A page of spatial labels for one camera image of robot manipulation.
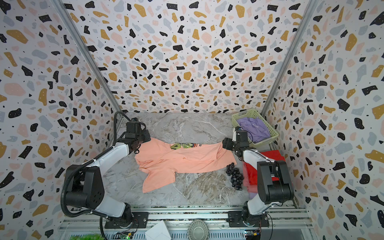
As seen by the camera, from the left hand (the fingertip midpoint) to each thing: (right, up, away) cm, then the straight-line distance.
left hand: (146, 131), depth 90 cm
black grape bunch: (+53, -26, -6) cm, 60 cm away
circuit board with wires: (-3, -48, -20) cm, 53 cm away
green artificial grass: (-13, -48, -23) cm, 54 cm away
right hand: (+49, -5, +4) cm, 49 cm away
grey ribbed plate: (+32, -47, -19) cm, 60 cm away
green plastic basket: (+73, +13, +27) cm, 79 cm away
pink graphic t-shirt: (+8, -19, +4) cm, 21 cm away
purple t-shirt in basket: (+74, +2, +20) cm, 76 cm away
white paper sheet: (+14, -45, -23) cm, 52 cm away
